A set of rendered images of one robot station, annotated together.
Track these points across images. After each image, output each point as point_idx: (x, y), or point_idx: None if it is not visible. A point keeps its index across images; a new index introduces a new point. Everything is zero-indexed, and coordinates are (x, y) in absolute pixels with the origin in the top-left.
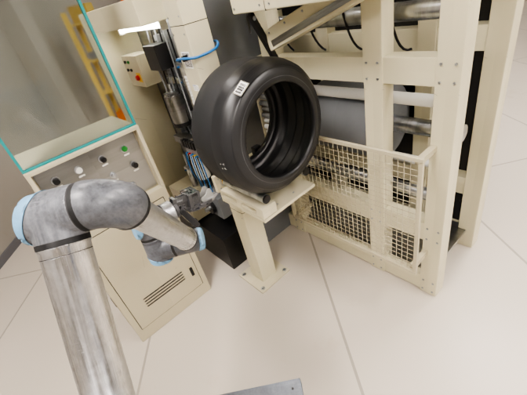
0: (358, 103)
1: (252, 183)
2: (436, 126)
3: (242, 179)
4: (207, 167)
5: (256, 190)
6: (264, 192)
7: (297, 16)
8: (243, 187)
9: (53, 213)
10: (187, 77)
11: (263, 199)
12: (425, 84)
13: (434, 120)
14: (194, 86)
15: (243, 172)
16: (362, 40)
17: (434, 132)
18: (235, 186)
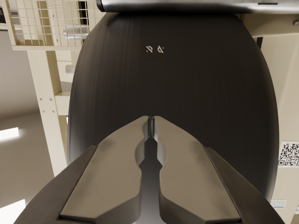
0: None
1: (69, 100)
2: (43, 64)
3: (74, 129)
4: (235, 166)
5: (85, 59)
6: (95, 30)
7: None
8: (90, 90)
9: None
10: (291, 217)
11: (98, 1)
12: (61, 97)
13: (46, 70)
14: (281, 206)
15: (67, 154)
16: None
17: (43, 58)
18: (136, 83)
